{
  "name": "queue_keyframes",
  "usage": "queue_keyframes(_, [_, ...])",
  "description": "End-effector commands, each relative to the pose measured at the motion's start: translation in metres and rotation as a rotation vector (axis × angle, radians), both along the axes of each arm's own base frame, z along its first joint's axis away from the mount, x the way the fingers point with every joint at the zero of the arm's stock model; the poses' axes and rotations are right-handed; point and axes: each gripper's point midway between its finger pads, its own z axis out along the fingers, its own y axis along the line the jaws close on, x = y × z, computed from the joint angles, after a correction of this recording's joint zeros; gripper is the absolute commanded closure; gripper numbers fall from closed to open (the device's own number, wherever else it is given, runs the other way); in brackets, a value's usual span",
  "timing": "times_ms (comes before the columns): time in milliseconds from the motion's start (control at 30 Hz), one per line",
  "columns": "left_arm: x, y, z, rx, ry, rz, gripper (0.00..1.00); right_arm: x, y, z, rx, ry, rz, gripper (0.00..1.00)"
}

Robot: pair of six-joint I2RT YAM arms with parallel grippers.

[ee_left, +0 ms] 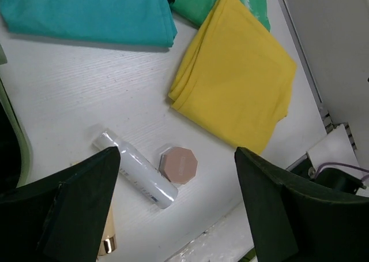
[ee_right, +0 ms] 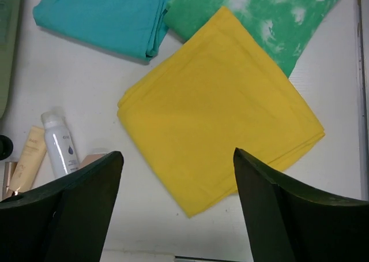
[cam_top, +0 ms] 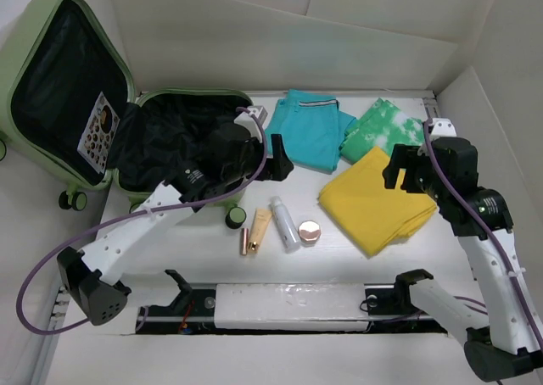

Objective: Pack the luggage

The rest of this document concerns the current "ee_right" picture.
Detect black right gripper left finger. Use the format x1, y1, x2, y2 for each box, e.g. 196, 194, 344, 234
1, 151, 124, 261

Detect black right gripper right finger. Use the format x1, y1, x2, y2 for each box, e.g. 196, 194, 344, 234
234, 148, 368, 261

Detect white spray bottle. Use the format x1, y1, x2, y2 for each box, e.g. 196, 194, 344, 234
41, 111, 79, 179

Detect rose gold lipstick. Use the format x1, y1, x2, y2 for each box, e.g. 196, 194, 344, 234
2, 162, 17, 200

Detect beige cream tube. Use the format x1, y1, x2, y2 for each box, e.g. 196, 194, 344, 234
9, 126, 46, 193

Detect yellow cloth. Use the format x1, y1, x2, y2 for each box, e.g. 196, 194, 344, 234
117, 7, 325, 217

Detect green white tie-dye cloth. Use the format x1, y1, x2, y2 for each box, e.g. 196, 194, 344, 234
164, 0, 339, 76

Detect teal shorts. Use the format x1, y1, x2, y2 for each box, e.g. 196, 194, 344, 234
33, 0, 169, 61

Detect green hard-shell suitcase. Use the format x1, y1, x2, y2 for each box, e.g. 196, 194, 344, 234
0, 0, 24, 161

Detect aluminium side rail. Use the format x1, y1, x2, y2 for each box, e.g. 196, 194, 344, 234
357, 2, 368, 201

